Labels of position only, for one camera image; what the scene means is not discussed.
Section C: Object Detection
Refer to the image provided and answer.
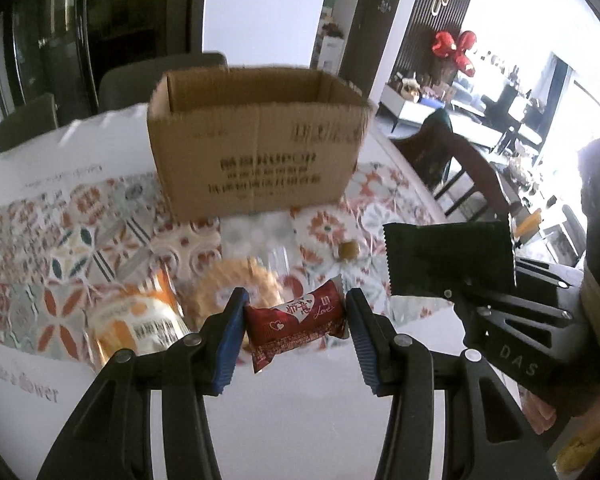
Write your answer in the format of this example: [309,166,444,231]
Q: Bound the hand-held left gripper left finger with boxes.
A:
[37,287,251,480]

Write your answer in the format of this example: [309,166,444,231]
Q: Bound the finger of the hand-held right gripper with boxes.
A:
[441,280,578,323]
[514,256,583,291]

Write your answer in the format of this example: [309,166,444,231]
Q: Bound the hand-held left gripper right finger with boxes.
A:
[345,287,558,480]

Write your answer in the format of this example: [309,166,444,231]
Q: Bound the dark red snack packet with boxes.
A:
[243,275,346,374]

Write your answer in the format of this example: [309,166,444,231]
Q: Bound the dark green snack packet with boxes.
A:
[382,220,517,302]

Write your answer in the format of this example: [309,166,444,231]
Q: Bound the brown cardboard box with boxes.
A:
[146,66,376,223]

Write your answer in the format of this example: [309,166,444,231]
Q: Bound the person's right hand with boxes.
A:
[522,390,558,433]

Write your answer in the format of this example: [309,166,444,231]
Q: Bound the round yellow cookie pack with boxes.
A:
[190,257,306,351]

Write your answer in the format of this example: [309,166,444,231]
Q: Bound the yellow white snack bag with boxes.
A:
[85,270,193,371]

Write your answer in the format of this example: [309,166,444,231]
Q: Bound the dark wooden chair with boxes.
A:
[442,132,526,221]

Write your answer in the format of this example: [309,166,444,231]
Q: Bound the dark green chair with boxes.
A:
[395,109,468,196]

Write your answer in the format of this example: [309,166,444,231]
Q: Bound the patterned table runner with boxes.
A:
[0,160,446,366]

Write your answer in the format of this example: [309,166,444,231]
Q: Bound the low white cabinet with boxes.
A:
[380,82,501,147]

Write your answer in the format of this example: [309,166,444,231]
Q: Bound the red balloons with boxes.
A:
[431,30,478,77]

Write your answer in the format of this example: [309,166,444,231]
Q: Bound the grey dining chair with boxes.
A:
[0,94,61,153]
[98,51,228,113]

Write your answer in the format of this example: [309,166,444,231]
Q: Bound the white hallway shelf unit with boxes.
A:
[317,15,348,73]

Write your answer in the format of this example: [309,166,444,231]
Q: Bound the dark brown room door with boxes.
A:
[347,0,416,86]

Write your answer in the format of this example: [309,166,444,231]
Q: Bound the black framed glass door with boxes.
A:
[0,0,206,111]

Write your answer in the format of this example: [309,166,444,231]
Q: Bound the dark slatted wall panel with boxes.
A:
[395,0,481,86]

